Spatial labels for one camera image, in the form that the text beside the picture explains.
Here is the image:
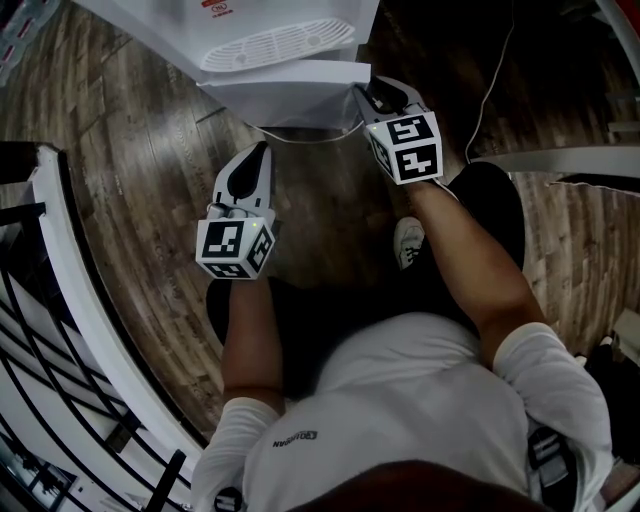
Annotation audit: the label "white slotted drip tray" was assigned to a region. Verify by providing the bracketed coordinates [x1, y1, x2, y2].
[199, 17, 357, 72]

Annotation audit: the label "white curved furniture edge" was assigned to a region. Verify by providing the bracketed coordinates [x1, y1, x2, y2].
[594, 0, 640, 85]

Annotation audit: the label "person's white shoe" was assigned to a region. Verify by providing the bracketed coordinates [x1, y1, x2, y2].
[392, 216, 427, 272]

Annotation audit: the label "person's right forearm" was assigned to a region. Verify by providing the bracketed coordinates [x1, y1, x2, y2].
[406, 177, 547, 372]

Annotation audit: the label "person's left forearm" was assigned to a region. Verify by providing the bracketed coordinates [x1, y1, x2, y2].
[221, 277, 287, 414]

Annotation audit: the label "thin white cable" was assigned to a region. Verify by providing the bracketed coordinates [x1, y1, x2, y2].
[464, 0, 517, 165]

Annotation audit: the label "white cabinet door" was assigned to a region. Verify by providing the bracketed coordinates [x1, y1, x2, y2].
[197, 60, 372, 129]

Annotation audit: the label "white and black railing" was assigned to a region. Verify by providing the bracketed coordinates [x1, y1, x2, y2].
[0, 141, 212, 512]

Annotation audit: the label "white dispenser power cable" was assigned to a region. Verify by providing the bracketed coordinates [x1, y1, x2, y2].
[248, 118, 365, 146]

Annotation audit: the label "white table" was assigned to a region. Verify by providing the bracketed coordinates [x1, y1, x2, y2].
[468, 146, 640, 194]

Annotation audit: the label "black and white shoulder strap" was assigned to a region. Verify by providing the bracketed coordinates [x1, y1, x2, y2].
[526, 426, 582, 507]
[213, 486, 247, 512]

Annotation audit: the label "white water dispenser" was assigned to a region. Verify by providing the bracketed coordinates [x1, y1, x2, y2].
[74, 0, 382, 86]

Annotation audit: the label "person's white shirt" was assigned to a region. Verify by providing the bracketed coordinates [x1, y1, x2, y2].
[191, 312, 614, 512]

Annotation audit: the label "person's black trousers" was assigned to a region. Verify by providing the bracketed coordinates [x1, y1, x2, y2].
[205, 161, 527, 401]

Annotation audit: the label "grey packets with red marks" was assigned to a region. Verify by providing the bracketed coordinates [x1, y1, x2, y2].
[0, 0, 62, 85]

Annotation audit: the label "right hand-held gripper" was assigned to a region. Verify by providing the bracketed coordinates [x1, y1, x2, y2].
[351, 76, 445, 187]

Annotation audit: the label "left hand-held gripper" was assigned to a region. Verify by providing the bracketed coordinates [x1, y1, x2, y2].
[194, 141, 278, 282]

